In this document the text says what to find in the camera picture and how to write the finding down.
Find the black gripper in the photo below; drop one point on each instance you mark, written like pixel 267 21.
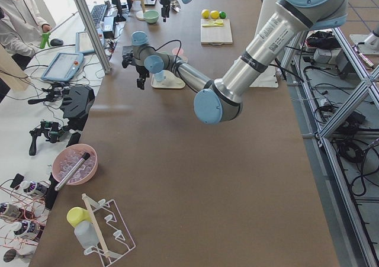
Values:
pixel 140 70
pixel 164 0

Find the light blue plastic cup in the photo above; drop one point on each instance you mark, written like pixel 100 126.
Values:
pixel 160 76

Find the pink plastic cup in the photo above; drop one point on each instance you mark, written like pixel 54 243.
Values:
pixel 178 53

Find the cream rabbit print tray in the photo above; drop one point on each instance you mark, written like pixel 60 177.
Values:
pixel 170 82

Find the green bowl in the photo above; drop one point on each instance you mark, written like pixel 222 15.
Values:
pixel 151 16

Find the wooden stand with base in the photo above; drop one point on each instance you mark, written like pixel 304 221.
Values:
pixel 140 13

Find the whole yellow lemon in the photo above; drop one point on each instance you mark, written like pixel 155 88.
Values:
pixel 205 14

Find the yellow plastic knife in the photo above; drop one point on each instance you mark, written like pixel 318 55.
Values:
pixel 213 24

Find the green lime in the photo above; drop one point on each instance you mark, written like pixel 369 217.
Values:
pixel 222 15

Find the wooden cutting board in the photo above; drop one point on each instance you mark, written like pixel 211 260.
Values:
pixel 216 35

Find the black keyboard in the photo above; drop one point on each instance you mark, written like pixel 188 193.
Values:
pixel 98 13

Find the blue teach pendant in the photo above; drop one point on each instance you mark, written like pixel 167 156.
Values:
pixel 63 67

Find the metal tube tool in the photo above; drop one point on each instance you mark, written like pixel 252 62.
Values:
pixel 73 170

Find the pink bowl with ice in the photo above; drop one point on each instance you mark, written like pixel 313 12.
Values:
pixel 69 157

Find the person in white hoodie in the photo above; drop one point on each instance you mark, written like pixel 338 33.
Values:
pixel 22 27

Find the yellow cup on rack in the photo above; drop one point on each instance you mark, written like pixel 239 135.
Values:
pixel 76 215

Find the grey cup on rack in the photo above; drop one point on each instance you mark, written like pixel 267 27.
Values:
pixel 86 234

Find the white wire cup rack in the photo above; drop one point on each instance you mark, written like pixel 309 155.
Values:
pixel 115 239

